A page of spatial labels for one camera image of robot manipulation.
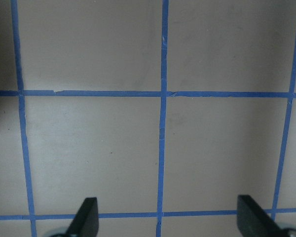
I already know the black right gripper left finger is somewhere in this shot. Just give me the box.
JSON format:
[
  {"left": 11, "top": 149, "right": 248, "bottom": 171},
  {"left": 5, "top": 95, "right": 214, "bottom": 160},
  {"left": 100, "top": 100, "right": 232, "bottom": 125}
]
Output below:
[{"left": 65, "top": 197, "right": 99, "bottom": 237}]

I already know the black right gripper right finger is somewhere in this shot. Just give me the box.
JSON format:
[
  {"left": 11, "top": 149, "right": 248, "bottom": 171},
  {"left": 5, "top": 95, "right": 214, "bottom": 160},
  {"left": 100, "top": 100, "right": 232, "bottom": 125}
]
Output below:
[{"left": 237, "top": 195, "right": 291, "bottom": 237}]

